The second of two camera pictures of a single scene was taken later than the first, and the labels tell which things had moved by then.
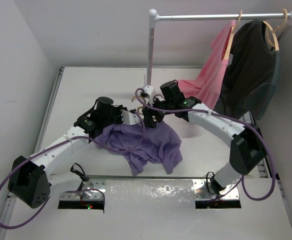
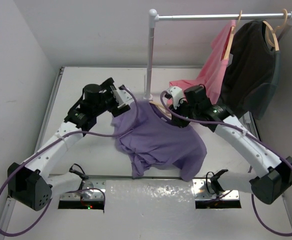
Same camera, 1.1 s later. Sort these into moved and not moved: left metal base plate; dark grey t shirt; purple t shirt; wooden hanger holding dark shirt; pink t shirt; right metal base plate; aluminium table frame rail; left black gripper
Moved: left black gripper; purple t shirt
Not moved: right metal base plate; left metal base plate; wooden hanger holding dark shirt; pink t shirt; dark grey t shirt; aluminium table frame rail
